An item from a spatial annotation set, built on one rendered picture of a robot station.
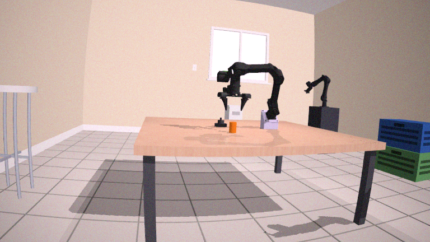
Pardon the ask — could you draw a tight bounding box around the orange knob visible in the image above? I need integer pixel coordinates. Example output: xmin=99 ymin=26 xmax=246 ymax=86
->
xmin=229 ymin=122 xmax=237 ymax=133

